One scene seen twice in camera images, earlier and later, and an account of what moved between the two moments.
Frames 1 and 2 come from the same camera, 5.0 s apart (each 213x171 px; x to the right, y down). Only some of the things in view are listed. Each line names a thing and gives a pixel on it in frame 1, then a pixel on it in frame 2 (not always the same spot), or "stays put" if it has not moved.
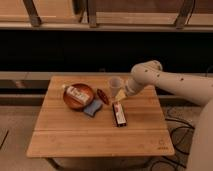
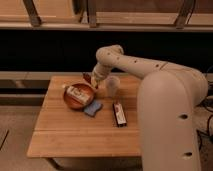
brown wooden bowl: [74, 102] stays put
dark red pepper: [103, 96] -> [87, 77]
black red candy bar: [119, 114] stays put
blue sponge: [93, 107] stays put
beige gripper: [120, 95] -> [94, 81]
